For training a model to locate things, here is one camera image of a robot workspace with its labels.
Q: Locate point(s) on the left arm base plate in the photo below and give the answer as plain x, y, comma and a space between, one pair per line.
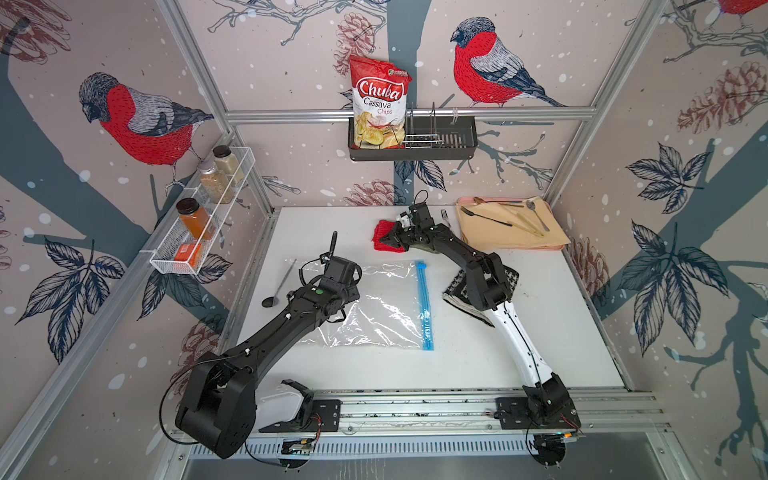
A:
308, 416

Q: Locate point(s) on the pink tray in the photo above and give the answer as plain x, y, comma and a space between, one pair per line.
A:
468, 200

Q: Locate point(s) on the beige cloth napkin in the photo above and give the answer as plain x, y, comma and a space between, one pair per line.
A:
486, 235

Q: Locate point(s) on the beige spice jar middle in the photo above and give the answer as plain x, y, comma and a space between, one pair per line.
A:
215, 183

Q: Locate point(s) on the olive green knitted scarf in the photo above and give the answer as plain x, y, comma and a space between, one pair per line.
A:
435, 246

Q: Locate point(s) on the gold spoon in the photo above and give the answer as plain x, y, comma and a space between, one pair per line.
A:
515, 204

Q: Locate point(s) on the clear acrylic wall shelf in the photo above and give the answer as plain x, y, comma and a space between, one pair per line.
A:
161, 258

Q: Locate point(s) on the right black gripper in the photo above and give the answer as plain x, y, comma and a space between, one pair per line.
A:
391, 239

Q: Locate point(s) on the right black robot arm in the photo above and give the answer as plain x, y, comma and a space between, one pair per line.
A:
544, 389

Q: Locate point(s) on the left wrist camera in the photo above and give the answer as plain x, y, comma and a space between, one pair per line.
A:
342, 272

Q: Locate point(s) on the clear plastic vacuum bag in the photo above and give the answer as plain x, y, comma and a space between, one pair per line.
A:
393, 311

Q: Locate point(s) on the black fork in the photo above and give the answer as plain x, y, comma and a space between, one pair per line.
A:
471, 213

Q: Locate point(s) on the black spoon on table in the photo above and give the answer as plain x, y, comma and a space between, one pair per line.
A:
271, 301

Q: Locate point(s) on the orange spice jar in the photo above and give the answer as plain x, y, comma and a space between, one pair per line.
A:
195, 218

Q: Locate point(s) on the beige tongs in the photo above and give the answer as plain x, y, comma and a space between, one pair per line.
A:
514, 210

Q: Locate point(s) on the red knitted scarf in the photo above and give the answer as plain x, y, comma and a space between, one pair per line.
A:
382, 230

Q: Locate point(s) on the small orange box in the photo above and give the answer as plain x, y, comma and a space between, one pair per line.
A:
189, 253

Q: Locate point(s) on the white handled fork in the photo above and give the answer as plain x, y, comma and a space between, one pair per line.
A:
445, 218

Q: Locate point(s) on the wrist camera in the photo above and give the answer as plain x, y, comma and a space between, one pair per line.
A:
417, 216
342, 272

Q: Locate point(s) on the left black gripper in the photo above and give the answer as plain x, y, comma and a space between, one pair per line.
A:
354, 293

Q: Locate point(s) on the beige spice jar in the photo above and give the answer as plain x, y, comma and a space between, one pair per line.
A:
228, 163
215, 183

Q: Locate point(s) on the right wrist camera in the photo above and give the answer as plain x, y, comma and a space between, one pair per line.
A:
417, 216

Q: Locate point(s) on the silver spoon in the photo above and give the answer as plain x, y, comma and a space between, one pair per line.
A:
531, 205

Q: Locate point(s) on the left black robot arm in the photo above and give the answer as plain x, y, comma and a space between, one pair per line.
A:
218, 409

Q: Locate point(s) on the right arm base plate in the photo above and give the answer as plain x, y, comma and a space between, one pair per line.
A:
513, 413

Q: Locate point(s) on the black white houndstooth scarf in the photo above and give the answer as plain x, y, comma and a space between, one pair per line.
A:
462, 294

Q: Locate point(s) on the beige spice jar rear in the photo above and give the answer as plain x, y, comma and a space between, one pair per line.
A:
228, 163

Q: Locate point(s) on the black wall basket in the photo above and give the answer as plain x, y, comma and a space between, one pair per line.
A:
427, 138

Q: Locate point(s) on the red Chuba chips bag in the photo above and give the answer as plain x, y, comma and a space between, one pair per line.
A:
379, 100

